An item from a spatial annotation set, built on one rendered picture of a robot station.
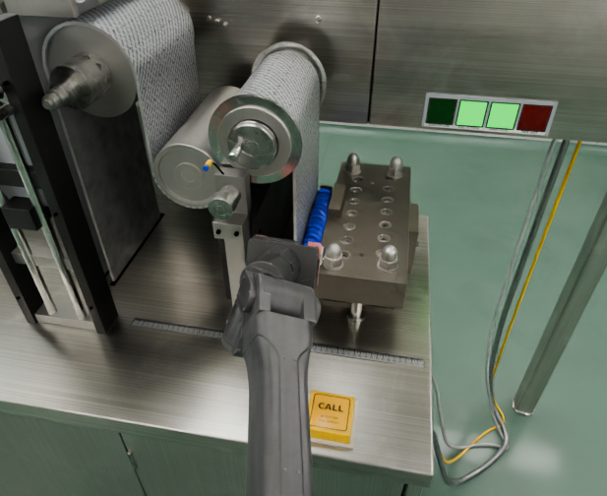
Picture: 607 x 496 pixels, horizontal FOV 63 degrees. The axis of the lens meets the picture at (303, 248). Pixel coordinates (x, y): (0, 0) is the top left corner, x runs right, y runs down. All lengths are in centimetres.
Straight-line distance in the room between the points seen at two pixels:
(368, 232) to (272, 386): 53
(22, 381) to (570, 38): 113
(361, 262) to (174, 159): 36
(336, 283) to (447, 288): 159
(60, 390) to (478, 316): 180
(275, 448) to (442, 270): 212
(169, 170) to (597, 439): 173
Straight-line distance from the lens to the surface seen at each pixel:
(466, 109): 108
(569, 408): 215
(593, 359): 236
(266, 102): 75
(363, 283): 86
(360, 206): 103
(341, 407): 81
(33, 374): 99
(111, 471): 113
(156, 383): 90
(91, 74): 80
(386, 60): 105
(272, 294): 54
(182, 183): 87
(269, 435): 46
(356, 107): 109
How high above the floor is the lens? 160
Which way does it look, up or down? 39 degrees down
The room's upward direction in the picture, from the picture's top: straight up
